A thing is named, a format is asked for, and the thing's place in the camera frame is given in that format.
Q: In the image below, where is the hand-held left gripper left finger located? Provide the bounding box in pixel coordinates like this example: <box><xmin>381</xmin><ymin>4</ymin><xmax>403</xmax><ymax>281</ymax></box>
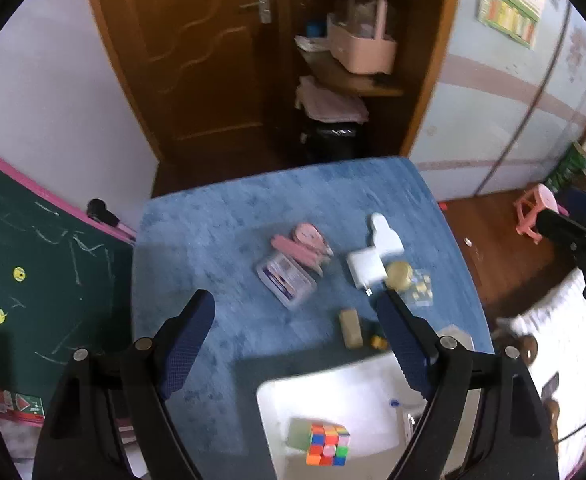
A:
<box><xmin>32</xmin><ymin>289</ymin><xmax>217</xmax><ymax>480</ymax></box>

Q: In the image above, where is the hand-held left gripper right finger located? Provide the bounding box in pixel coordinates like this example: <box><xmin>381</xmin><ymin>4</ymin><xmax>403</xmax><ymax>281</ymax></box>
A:
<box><xmin>375</xmin><ymin>291</ymin><xmax>560</xmax><ymax>480</ymax></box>

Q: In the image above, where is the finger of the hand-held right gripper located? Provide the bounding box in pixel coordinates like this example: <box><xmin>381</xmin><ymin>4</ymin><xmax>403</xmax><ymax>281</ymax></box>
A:
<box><xmin>537</xmin><ymin>206</ymin><xmax>586</xmax><ymax>263</ymax></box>
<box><xmin>555</xmin><ymin>187</ymin><xmax>586</xmax><ymax>222</ymax></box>

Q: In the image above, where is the clear packet with yellow bits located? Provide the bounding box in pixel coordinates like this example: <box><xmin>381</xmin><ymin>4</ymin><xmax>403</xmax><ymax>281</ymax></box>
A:
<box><xmin>407</xmin><ymin>269</ymin><xmax>435</xmax><ymax>307</ymax></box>

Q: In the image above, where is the white plastic bin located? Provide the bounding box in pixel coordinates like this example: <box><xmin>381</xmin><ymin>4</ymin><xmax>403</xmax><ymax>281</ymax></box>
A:
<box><xmin>256</xmin><ymin>324</ymin><xmax>474</xmax><ymax>480</ymax></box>

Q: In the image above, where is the round gold tin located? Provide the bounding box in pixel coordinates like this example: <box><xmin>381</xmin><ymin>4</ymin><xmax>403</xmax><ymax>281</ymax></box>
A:
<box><xmin>384</xmin><ymin>260</ymin><xmax>414</xmax><ymax>292</ymax></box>

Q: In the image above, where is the white charger plug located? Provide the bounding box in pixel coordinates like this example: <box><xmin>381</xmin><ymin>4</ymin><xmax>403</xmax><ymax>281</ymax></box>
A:
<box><xmin>347</xmin><ymin>246</ymin><xmax>389</xmax><ymax>295</ymax></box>

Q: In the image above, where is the white plastic gadget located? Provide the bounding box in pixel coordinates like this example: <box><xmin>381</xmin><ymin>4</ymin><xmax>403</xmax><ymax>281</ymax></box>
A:
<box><xmin>370</xmin><ymin>212</ymin><xmax>405</xmax><ymax>257</ymax></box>

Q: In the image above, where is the clear plastic box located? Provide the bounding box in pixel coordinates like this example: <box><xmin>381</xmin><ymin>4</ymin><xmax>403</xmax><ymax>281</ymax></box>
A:
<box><xmin>255</xmin><ymin>252</ymin><xmax>319</xmax><ymax>309</ymax></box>

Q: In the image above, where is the pink correction tape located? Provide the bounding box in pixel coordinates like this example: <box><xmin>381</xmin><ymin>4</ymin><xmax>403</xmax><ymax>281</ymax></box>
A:
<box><xmin>293</xmin><ymin>222</ymin><xmax>335</xmax><ymax>267</ymax></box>

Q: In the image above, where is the pink plastic stool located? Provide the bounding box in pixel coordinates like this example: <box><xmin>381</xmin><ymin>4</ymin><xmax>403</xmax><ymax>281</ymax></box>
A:
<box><xmin>514</xmin><ymin>183</ymin><xmax>570</xmax><ymax>244</ymax></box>

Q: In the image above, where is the green bag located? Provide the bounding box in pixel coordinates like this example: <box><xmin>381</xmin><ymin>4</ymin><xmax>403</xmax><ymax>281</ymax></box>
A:
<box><xmin>547</xmin><ymin>141</ymin><xmax>586</xmax><ymax>194</ymax></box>

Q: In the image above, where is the beige eraser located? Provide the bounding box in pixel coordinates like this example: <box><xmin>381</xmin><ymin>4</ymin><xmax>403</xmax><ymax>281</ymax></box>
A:
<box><xmin>339</xmin><ymin>308</ymin><xmax>364</xmax><ymax>349</ymax></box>

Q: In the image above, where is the bed with white quilt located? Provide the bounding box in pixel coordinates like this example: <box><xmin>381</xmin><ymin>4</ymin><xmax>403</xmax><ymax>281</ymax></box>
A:
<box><xmin>493</xmin><ymin>267</ymin><xmax>586</xmax><ymax>466</ymax></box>

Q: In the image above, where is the blue plush mat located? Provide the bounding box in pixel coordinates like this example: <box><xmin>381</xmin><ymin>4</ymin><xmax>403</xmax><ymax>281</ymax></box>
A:
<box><xmin>131</xmin><ymin>156</ymin><xmax>496</xmax><ymax>480</ymax></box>

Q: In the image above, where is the dark phone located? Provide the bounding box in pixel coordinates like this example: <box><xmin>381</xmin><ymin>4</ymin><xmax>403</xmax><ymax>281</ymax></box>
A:
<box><xmin>541</xmin><ymin>373</ymin><xmax>560</xmax><ymax>403</ymax></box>

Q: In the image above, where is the multicoloured puzzle cube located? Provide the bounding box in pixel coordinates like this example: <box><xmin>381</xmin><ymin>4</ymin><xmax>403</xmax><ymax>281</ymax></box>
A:
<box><xmin>306</xmin><ymin>422</ymin><xmax>352</xmax><ymax>467</ymax></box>

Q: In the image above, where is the pale sliding wardrobe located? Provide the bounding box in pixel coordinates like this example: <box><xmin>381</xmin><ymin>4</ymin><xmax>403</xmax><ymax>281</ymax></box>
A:
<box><xmin>407</xmin><ymin>0</ymin><xmax>586</xmax><ymax>202</ymax></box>

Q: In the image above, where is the black chalkboard knob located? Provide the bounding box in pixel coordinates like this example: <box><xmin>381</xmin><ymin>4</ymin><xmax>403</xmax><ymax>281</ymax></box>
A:
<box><xmin>86</xmin><ymin>199</ymin><xmax>120</xmax><ymax>227</ymax></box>

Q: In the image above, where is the red and green printed box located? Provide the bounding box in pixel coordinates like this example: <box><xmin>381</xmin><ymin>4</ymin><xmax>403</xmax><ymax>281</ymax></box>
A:
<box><xmin>0</xmin><ymin>386</ymin><xmax>47</xmax><ymax>427</ymax></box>

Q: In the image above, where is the brown wooden shelf unit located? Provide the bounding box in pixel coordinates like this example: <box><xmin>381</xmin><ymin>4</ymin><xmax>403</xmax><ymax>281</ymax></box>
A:
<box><xmin>272</xmin><ymin>0</ymin><xmax>466</xmax><ymax>163</ymax></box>

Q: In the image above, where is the black trash bin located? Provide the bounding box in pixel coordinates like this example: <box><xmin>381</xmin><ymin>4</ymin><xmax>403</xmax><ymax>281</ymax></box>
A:
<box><xmin>300</xmin><ymin>119</ymin><xmax>362</xmax><ymax>164</ymax></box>

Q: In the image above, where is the pink folded cloth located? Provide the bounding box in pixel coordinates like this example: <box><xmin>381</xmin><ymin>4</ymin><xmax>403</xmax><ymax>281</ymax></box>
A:
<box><xmin>294</xmin><ymin>75</ymin><xmax>370</xmax><ymax>125</ymax></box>

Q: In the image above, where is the pink storage basket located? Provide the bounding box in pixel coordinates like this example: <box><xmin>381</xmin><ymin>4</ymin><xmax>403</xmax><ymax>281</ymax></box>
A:
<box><xmin>326</xmin><ymin>0</ymin><xmax>398</xmax><ymax>75</ymax></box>

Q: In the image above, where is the brown wooden door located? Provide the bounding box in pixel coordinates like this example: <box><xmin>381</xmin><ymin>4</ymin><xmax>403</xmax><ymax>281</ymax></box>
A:
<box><xmin>80</xmin><ymin>0</ymin><xmax>285</xmax><ymax>168</ymax></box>

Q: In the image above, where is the stack of papers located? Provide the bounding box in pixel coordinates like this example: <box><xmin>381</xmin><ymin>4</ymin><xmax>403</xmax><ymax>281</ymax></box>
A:
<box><xmin>294</xmin><ymin>34</ymin><xmax>332</xmax><ymax>55</ymax></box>

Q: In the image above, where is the green chalkboard with pink frame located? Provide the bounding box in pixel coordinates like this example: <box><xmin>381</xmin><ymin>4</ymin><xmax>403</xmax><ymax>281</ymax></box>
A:
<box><xmin>0</xmin><ymin>136</ymin><xmax>137</xmax><ymax>428</ymax></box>

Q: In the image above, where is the wall poster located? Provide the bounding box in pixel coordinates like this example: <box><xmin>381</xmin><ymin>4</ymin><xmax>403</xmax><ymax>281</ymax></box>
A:
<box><xmin>477</xmin><ymin>0</ymin><xmax>547</xmax><ymax>51</ymax></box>

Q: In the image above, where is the metal door handle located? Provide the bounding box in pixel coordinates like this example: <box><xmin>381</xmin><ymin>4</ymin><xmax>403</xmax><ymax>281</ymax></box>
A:
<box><xmin>239</xmin><ymin>0</ymin><xmax>274</xmax><ymax>24</ymax></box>

